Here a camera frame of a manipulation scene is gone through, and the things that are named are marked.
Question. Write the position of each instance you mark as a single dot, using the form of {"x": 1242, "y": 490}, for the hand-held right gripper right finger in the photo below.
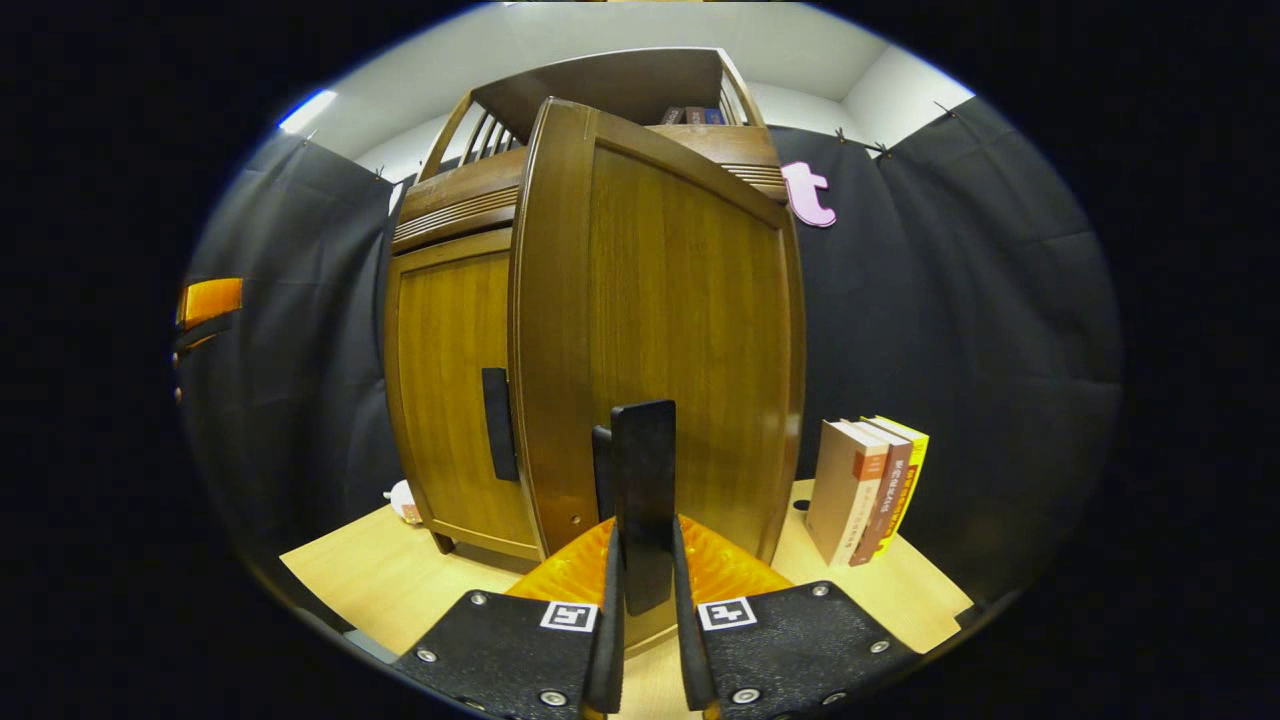
{"x": 690, "y": 650}

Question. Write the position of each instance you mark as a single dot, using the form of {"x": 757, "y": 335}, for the yellow book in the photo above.
{"x": 912, "y": 480}

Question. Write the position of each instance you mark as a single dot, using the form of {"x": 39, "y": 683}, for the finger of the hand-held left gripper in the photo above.
{"x": 210, "y": 300}

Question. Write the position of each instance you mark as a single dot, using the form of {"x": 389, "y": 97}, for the narrow ceiling light panel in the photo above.
{"x": 305, "y": 110}

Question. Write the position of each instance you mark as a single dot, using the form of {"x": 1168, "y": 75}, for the wooden double-door shoe cabinet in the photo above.
{"x": 450, "y": 200}

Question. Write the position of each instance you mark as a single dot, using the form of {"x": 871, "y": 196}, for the small white object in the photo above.
{"x": 403, "y": 502}

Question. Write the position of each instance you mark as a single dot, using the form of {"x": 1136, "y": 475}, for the white and orange book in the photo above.
{"x": 845, "y": 490}

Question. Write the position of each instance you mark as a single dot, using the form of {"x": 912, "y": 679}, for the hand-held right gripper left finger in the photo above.
{"x": 607, "y": 650}

